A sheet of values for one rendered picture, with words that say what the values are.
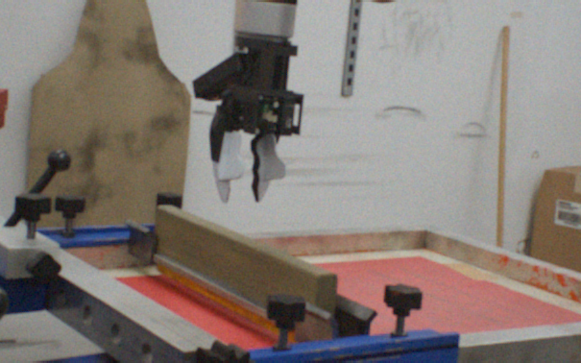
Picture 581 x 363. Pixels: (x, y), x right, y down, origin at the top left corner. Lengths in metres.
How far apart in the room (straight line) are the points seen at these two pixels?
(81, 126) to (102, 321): 2.29
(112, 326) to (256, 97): 0.34
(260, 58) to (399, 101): 2.86
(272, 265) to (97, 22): 2.18
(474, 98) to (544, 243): 0.71
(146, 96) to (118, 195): 0.33
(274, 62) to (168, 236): 0.36
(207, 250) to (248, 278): 0.10
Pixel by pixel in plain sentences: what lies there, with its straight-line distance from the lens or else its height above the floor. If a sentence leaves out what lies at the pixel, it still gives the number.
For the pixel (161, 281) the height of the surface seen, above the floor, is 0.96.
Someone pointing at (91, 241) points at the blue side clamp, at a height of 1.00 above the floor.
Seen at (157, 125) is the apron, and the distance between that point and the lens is 3.56.
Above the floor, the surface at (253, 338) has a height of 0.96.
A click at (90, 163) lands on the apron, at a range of 3.47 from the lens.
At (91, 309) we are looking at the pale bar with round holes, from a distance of 1.18.
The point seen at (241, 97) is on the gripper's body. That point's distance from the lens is 1.34.
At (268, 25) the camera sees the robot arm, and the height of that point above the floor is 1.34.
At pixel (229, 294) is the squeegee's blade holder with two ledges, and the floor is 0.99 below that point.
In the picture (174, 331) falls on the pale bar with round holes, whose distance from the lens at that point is 1.06.
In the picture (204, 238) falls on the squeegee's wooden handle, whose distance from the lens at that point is 1.47.
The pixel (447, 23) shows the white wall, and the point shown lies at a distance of 4.30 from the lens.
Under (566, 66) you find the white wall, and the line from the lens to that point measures 4.79.
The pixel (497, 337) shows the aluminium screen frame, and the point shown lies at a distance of 1.36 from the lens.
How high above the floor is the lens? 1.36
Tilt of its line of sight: 9 degrees down
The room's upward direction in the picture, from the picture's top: 5 degrees clockwise
